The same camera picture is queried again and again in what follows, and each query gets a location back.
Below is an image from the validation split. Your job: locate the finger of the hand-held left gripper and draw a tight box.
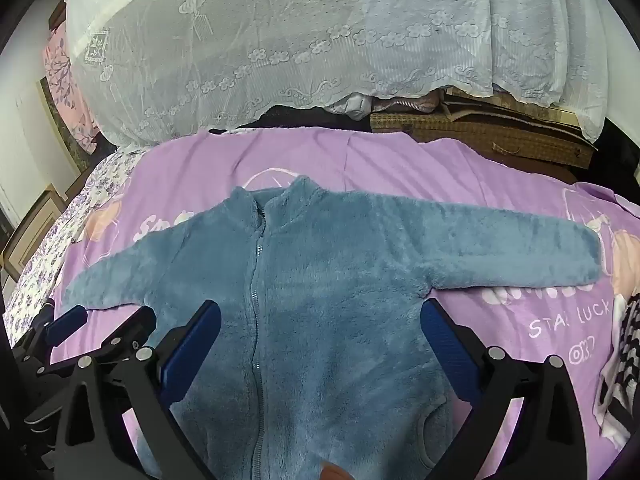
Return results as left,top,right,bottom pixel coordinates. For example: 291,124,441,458
15,304,90,367
91,305,158,377

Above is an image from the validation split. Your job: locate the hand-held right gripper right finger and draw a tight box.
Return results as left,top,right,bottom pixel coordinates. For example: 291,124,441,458
421,299,590,480

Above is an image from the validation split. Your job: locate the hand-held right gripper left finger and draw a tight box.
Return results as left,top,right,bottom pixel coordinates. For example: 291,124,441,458
54,300,222,480

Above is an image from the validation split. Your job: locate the blue fleece jacket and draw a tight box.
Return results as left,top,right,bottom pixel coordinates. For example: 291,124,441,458
64,174,603,480

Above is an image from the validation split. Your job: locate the floral bedsheet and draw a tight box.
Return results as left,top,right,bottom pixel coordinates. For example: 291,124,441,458
7,152,146,333

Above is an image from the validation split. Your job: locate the black white striped garment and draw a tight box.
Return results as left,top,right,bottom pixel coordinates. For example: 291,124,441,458
597,292,640,436

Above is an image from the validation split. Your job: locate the purple printed blanket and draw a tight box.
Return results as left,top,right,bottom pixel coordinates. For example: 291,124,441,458
50,127,636,480

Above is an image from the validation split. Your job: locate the brown woven mat stack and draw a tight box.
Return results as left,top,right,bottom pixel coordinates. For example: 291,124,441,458
370,87,601,171

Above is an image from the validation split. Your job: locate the pink floral cloth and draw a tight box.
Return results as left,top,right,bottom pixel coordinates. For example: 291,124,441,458
42,22,101,156

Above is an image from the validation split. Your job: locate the white cloth bundle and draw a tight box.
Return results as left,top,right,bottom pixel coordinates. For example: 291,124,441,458
325,94,373,120

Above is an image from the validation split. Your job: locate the white lace cloth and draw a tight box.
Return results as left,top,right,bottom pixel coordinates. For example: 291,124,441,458
65,0,608,146

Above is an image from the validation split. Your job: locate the wooden frame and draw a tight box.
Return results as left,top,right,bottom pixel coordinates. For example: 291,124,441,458
2,185,66,281

